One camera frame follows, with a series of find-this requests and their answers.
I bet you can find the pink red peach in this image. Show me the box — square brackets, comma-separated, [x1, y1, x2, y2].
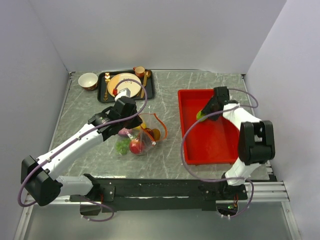
[118, 128, 133, 137]

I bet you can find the green apple slice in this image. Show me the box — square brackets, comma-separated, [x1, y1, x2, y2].
[196, 111, 207, 122]

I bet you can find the clear zip bag orange zipper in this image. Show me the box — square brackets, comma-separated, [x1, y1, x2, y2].
[115, 113, 168, 155]

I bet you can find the dark purple plum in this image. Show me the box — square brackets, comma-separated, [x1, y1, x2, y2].
[144, 128, 154, 137]

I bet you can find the green grape bunch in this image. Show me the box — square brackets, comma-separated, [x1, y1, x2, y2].
[115, 138, 131, 155]

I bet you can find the red apple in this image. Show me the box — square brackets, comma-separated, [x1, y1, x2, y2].
[129, 139, 145, 155]

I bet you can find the yellow brown mango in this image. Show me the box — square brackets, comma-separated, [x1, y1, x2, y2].
[152, 128, 161, 141]

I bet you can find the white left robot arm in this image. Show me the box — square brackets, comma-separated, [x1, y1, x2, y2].
[21, 96, 142, 206]

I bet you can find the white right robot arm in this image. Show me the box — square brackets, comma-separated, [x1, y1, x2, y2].
[196, 86, 276, 199]

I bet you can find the orange cream plate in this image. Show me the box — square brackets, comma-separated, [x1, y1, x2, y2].
[107, 72, 143, 99]

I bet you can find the black serving tray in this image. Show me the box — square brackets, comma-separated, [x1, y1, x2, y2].
[97, 69, 155, 103]

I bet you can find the gold fork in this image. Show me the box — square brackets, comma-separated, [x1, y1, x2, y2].
[103, 72, 111, 101]

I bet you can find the gold spoon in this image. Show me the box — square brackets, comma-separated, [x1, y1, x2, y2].
[140, 70, 152, 98]

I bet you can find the small orange cup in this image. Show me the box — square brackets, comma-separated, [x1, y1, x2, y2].
[133, 66, 146, 78]

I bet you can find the white orange bowl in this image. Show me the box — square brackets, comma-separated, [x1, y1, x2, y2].
[78, 72, 98, 92]

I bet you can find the red plastic tray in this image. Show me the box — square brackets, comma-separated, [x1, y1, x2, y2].
[177, 89, 239, 165]

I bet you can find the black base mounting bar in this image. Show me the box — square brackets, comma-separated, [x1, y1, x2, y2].
[84, 178, 248, 212]

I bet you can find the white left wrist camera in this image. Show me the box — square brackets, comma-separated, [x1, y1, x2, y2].
[113, 88, 131, 102]

